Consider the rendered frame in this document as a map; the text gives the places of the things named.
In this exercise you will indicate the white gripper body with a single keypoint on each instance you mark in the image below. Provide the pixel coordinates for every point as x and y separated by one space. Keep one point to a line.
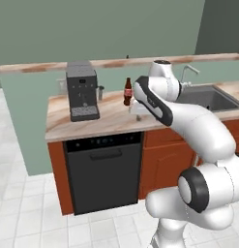
138 108

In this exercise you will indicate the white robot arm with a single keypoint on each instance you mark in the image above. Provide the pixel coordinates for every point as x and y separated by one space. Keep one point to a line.
201 129

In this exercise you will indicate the brown cola bottle red label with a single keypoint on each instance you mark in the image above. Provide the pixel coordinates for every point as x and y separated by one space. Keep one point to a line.
127 92

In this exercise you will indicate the small dark bottle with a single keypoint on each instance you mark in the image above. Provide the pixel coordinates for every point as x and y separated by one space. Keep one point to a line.
127 56

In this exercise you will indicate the grey steel sink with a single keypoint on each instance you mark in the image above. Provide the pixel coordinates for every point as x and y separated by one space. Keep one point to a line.
208 97

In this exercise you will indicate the red-brown drawer front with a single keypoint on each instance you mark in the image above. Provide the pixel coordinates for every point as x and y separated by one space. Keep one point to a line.
161 137

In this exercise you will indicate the red-brown cupboard door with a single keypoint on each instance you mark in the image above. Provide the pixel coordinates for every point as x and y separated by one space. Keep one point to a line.
163 169

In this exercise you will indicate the silver tap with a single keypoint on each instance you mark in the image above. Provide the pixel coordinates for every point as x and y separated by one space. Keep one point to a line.
185 72

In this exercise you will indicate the grey coffee machine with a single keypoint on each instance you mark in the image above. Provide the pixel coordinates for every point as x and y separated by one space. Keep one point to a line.
81 90

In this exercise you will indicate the black dishwasher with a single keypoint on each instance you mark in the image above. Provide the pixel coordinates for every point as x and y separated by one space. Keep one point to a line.
103 177

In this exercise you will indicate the red-brown cupboard side panel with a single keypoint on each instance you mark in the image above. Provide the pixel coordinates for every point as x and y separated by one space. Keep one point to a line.
60 177

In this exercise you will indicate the white wall socket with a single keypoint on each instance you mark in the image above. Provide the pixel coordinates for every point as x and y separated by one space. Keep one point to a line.
61 86

